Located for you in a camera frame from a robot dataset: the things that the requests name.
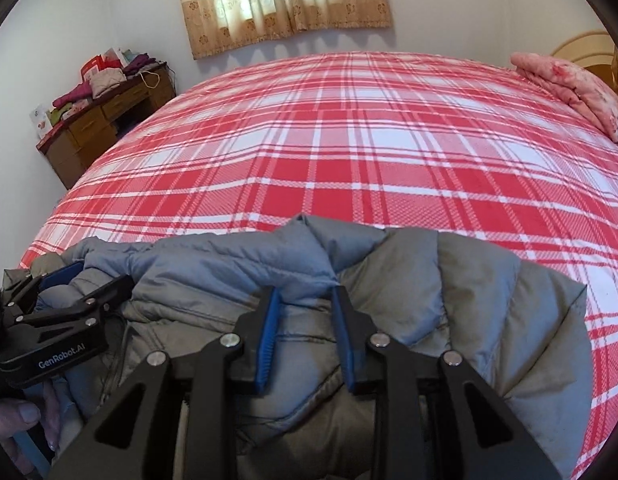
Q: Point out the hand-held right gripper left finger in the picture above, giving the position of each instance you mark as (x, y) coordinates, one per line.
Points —
(266, 335)

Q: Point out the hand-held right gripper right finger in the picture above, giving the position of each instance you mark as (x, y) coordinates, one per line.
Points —
(345, 340)

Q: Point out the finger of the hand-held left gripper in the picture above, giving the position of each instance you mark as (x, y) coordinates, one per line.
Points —
(61, 276)
(79, 310)

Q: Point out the grey puffer jacket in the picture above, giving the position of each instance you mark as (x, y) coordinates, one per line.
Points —
(439, 310)

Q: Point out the magenta folded clothes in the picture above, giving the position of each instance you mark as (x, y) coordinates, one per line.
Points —
(73, 95)

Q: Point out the beige folded clothes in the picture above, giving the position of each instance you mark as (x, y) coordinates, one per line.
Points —
(108, 81)

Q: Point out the dark purple folded clothes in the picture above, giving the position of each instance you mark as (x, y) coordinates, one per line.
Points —
(138, 64)

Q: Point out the person's left hand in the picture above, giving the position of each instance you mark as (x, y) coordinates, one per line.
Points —
(14, 415)

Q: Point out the white printed box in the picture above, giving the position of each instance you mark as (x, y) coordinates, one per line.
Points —
(41, 122)

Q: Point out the brown wooden desk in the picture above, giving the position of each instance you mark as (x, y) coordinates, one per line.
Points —
(99, 125)

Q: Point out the green folded cloth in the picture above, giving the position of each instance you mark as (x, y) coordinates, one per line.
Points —
(60, 114)

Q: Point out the bed with red plaid sheet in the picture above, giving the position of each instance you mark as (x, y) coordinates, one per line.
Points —
(339, 150)

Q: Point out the red cardboard box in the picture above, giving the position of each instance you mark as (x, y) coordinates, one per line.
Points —
(93, 67)

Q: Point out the beige patterned window curtain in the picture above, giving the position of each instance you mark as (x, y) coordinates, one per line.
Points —
(289, 5)

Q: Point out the pink floral folded quilt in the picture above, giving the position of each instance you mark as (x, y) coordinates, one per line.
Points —
(574, 85)

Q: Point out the wooden headboard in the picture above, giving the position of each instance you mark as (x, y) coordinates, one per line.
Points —
(584, 47)

